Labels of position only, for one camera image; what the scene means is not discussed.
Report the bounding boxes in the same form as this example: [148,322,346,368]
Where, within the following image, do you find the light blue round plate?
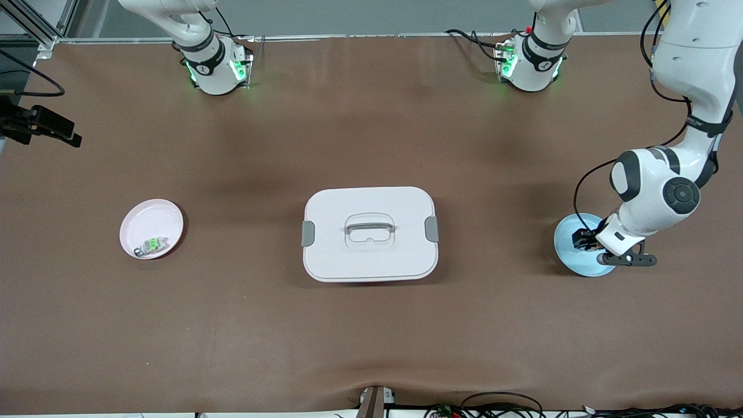
[553,212,617,278]

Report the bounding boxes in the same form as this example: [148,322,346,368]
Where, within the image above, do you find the pink round plate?
[119,199,185,260]

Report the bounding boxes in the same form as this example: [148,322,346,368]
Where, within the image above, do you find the white lidded box grey latches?
[301,186,440,284]

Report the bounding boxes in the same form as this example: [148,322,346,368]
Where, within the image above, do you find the brown table mat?
[0,34,743,416]

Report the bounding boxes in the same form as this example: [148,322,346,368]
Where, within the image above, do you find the aluminium frame post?
[0,0,79,52]

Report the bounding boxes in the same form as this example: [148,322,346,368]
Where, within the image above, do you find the green push button switch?
[134,236,170,258]

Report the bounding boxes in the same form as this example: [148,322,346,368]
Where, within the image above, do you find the black looped cable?
[460,391,545,418]

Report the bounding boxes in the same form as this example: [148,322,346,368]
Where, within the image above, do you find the black cable bundle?
[580,403,743,418]

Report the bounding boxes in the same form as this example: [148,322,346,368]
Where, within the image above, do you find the black right arm base cable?
[197,0,256,44]

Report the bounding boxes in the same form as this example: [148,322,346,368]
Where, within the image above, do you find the coloured wire bundle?
[423,403,465,418]

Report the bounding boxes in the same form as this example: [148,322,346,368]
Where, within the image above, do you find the black left arm base cables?
[445,28,507,63]

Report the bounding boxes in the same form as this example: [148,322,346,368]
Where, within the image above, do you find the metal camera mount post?
[356,385,396,418]

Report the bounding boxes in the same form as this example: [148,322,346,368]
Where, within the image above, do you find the clear table edge rail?
[55,32,659,46]

